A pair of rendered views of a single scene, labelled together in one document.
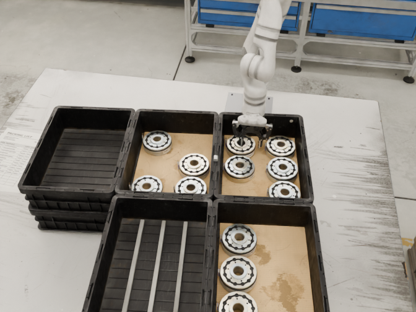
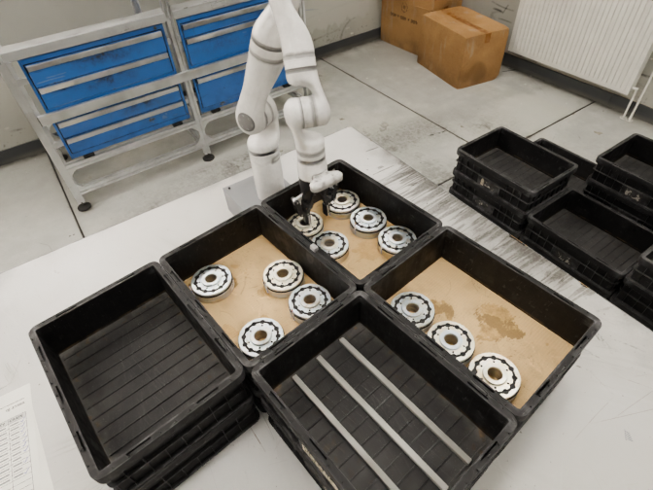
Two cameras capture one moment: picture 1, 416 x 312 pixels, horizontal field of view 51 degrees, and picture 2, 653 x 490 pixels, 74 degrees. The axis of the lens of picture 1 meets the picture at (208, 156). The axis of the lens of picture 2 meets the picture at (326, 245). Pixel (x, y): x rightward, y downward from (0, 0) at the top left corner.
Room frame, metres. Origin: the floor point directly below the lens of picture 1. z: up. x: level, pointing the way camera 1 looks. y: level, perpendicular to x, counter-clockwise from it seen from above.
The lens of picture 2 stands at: (0.42, 0.43, 1.69)
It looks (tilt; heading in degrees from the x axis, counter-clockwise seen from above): 46 degrees down; 318
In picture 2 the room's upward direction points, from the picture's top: 4 degrees counter-clockwise
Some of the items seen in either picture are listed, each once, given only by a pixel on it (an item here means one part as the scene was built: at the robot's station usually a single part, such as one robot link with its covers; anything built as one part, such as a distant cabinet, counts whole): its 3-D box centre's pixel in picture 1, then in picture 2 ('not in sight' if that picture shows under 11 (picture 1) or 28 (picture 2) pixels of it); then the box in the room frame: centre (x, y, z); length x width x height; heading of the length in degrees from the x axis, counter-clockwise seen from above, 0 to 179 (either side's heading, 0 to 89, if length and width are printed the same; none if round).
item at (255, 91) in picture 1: (254, 77); (304, 128); (1.11, -0.14, 1.15); 0.09 x 0.07 x 0.15; 58
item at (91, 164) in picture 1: (85, 158); (141, 365); (1.05, 0.42, 0.87); 0.40 x 0.30 x 0.11; 177
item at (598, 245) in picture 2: not in sight; (578, 256); (0.60, -1.12, 0.31); 0.40 x 0.30 x 0.34; 171
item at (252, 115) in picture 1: (253, 107); (316, 166); (1.09, -0.15, 1.05); 0.11 x 0.09 x 0.06; 171
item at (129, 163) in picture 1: (171, 161); (257, 289); (1.03, 0.12, 0.87); 0.40 x 0.30 x 0.11; 177
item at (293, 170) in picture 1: (282, 168); (368, 219); (1.01, -0.25, 0.86); 0.10 x 0.10 x 0.01
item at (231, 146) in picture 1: (241, 143); (304, 224); (1.12, -0.12, 0.86); 0.10 x 0.10 x 0.01
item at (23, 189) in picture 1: (82, 147); (132, 352); (1.05, 0.42, 0.92); 0.40 x 0.30 x 0.02; 177
